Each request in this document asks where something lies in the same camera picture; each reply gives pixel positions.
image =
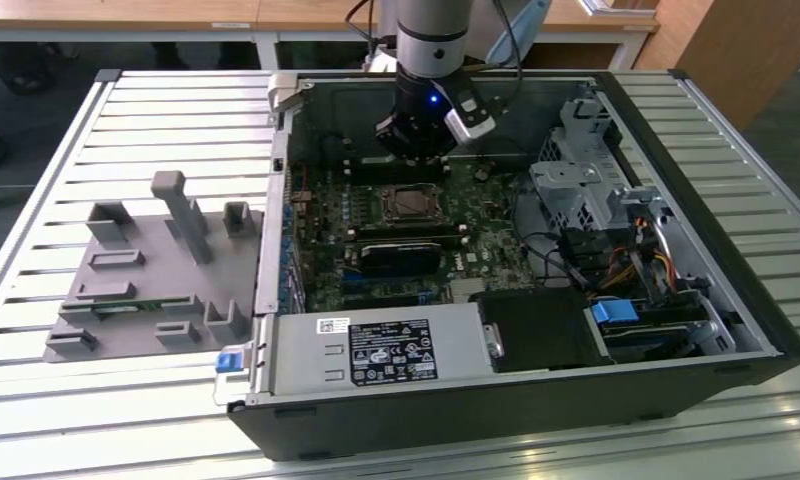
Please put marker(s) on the silver power supply unit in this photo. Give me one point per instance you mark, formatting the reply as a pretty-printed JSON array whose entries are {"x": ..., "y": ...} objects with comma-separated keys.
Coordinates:
[{"x": 307, "y": 360}]

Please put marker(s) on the black open PC case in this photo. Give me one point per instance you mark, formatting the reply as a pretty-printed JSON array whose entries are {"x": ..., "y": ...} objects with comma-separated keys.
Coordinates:
[{"x": 440, "y": 425}]

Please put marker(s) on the CPU with silver top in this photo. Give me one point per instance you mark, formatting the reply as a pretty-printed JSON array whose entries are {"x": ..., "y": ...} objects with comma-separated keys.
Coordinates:
[{"x": 419, "y": 202}]

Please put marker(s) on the black graphics card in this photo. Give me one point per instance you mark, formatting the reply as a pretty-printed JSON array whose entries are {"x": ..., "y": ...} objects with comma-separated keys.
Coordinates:
[{"x": 400, "y": 260}]

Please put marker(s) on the green RAM stick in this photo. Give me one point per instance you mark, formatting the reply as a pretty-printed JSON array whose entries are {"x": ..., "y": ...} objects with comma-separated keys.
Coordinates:
[{"x": 148, "y": 303}]

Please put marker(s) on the CPU socket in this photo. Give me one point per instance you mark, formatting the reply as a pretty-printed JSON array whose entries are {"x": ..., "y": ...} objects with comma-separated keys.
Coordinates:
[{"x": 384, "y": 218}]

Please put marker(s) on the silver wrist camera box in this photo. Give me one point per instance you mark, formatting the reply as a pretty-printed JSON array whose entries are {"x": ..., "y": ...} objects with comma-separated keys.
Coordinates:
[{"x": 469, "y": 125}]

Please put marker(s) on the grey parts rack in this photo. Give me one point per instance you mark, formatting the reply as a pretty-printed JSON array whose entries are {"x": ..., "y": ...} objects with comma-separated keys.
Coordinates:
[{"x": 147, "y": 250}]

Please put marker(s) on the wooden desk white frame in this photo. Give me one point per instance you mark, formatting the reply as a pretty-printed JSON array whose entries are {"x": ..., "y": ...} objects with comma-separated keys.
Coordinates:
[{"x": 106, "y": 12}]

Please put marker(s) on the green motherboard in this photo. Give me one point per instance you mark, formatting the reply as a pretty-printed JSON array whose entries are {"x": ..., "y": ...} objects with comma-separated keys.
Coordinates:
[{"x": 487, "y": 240}]

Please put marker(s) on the white papers stack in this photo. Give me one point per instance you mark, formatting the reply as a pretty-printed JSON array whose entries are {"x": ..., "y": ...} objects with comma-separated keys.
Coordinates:
[{"x": 594, "y": 4}]

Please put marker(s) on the hard disk in blue carrier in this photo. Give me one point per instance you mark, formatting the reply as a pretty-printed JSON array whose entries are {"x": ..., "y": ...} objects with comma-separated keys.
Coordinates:
[{"x": 614, "y": 312}]

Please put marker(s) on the black plastic shroud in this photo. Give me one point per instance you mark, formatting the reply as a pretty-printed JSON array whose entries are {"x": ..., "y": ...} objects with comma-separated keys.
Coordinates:
[{"x": 540, "y": 330}]

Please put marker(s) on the silver finned heatsink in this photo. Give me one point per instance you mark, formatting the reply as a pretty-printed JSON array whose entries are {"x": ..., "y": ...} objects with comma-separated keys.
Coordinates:
[{"x": 468, "y": 290}]

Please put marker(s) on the silver metal drive cage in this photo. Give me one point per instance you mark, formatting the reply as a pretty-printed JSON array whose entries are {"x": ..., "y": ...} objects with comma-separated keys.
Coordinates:
[{"x": 560, "y": 200}]

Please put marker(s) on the blue case latch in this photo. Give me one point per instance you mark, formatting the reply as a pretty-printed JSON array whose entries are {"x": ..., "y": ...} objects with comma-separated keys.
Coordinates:
[{"x": 228, "y": 362}]

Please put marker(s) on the wooden cabinet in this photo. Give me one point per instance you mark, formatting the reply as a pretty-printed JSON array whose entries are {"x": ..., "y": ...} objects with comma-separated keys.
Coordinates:
[{"x": 740, "y": 50}]

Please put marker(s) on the black RAM slot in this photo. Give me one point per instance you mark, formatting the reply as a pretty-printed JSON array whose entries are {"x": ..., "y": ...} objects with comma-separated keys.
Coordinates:
[
  {"x": 407, "y": 176},
  {"x": 363, "y": 165},
  {"x": 407, "y": 181},
  {"x": 363, "y": 171}
]

